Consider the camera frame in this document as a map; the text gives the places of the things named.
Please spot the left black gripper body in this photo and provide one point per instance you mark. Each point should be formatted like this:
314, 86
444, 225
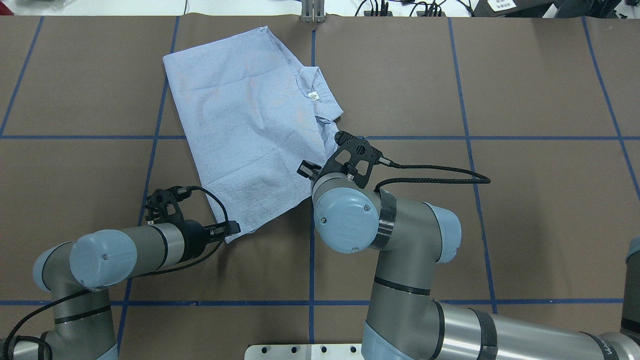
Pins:
194, 239

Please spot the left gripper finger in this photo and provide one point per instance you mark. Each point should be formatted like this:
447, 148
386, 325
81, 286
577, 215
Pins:
224, 227
221, 233

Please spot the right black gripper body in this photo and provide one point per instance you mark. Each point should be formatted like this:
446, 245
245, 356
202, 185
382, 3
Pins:
304, 169

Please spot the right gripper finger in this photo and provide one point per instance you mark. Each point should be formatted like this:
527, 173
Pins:
309, 167
311, 176

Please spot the light blue striped shirt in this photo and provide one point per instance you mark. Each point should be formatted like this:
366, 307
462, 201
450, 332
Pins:
251, 113

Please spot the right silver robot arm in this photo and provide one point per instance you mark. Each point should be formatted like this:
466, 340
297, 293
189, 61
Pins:
403, 322

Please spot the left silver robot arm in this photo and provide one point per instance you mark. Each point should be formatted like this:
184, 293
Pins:
78, 324

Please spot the black labelled box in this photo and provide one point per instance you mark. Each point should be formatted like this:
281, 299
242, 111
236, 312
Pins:
511, 8

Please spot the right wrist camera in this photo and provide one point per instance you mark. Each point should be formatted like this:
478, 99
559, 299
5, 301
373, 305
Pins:
354, 158

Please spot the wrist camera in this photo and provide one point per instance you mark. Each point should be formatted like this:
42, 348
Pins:
354, 158
162, 205

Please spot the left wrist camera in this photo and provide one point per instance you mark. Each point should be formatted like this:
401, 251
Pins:
162, 205

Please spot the aluminium frame post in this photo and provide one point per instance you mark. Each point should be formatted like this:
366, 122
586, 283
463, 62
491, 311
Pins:
313, 11

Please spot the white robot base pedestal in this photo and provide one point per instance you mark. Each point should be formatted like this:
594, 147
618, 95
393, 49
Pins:
328, 351

